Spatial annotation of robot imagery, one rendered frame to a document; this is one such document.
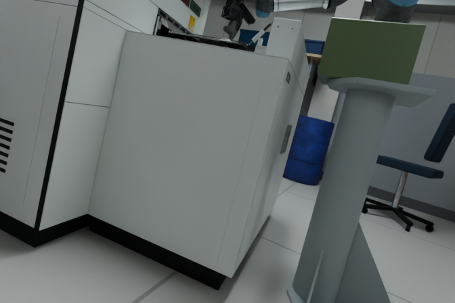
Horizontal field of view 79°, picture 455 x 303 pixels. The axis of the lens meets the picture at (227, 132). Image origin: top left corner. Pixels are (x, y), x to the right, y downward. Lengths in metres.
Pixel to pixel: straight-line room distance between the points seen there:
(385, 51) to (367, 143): 0.31
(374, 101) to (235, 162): 0.51
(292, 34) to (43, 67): 0.83
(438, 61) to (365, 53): 3.13
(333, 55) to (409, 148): 3.03
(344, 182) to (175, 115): 0.64
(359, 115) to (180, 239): 0.75
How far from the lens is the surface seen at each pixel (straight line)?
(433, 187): 4.06
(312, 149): 3.27
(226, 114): 0.91
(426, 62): 4.14
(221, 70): 0.94
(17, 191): 1.20
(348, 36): 1.07
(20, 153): 1.17
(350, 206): 1.07
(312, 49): 3.48
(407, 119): 3.99
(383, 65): 1.05
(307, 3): 1.55
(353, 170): 1.04
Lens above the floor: 0.62
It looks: 5 degrees down
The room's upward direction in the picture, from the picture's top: 14 degrees clockwise
